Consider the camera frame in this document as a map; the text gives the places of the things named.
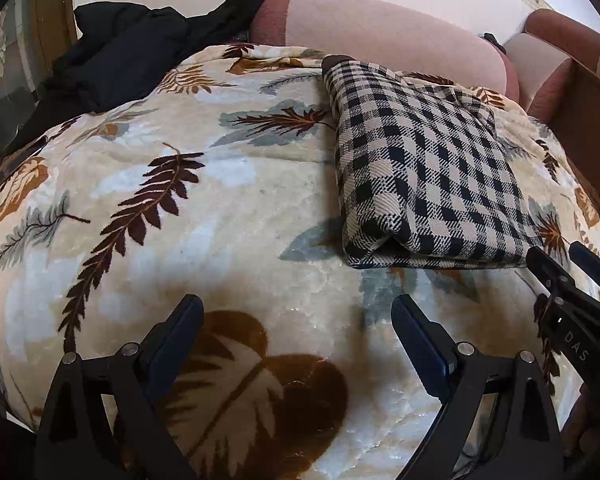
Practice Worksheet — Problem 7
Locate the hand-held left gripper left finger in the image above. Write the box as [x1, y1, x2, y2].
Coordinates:
[35, 294, 205, 480]

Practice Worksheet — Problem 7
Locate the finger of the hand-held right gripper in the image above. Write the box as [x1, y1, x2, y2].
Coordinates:
[526, 246, 577, 307]
[568, 241, 600, 297]

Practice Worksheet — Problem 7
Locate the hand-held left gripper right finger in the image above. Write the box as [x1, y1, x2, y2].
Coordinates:
[391, 294, 566, 480]

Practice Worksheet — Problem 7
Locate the black and white checked shirt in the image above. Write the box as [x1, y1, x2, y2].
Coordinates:
[321, 54, 546, 270]

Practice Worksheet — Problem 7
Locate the person's right hand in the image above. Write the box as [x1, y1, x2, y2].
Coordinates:
[561, 395, 600, 461]

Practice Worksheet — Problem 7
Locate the leaf print fleece blanket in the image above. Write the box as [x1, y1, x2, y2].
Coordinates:
[0, 42, 600, 480]

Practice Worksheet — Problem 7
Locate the brown wooden panel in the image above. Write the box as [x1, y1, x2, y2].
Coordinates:
[552, 55, 600, 246]

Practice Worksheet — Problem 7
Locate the black garment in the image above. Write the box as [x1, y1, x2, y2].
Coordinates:
[5, 0, 281, 158]

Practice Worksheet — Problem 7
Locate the wooden cabinet with glass door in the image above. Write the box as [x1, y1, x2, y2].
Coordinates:
[0, 0, 78, 153]

